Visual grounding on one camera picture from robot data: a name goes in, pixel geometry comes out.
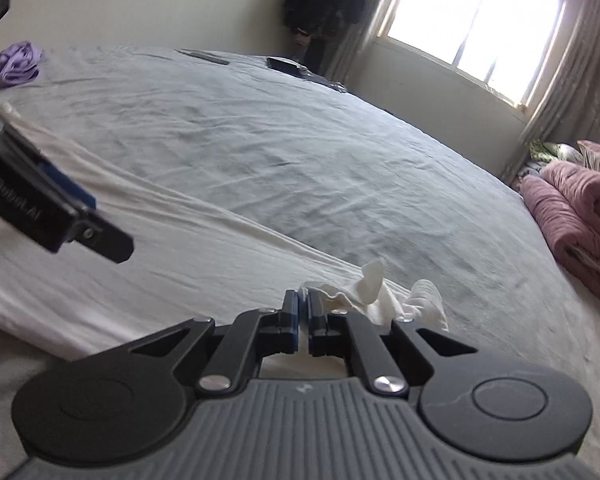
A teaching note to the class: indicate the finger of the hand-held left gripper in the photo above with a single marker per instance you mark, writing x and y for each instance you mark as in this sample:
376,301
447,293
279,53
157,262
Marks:
65,187
107,242

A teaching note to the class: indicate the window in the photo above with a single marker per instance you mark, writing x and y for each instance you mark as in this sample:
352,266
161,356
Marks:
470,20

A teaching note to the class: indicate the purple garment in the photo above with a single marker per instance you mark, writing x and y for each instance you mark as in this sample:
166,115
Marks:
17,62

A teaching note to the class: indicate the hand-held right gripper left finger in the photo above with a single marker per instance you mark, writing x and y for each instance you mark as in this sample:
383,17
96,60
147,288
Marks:
293,320

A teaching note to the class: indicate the blue grey clothes pile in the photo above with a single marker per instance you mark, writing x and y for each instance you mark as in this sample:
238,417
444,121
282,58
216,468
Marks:
530,170

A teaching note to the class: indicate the pink folded quilt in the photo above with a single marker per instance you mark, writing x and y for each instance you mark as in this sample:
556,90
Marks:
580,210

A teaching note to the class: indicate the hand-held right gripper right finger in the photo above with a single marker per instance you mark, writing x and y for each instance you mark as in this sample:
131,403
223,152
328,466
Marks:
312,325

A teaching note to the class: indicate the dark flat object on bed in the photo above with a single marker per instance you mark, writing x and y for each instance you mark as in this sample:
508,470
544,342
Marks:
330,82

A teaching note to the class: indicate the white t-shirt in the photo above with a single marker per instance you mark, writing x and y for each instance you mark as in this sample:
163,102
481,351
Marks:
155,270

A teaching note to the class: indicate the grey patterned curtain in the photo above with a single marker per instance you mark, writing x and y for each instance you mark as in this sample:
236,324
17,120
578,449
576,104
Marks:
365,25
580,70

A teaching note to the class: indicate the dark hanging clothes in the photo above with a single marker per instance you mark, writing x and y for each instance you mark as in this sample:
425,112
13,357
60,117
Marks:
325,0

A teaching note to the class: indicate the bed with grey sheet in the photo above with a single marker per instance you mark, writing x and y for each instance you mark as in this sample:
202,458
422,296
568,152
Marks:
280,135

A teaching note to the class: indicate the black remote control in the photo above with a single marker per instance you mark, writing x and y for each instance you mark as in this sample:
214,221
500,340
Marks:
205,56

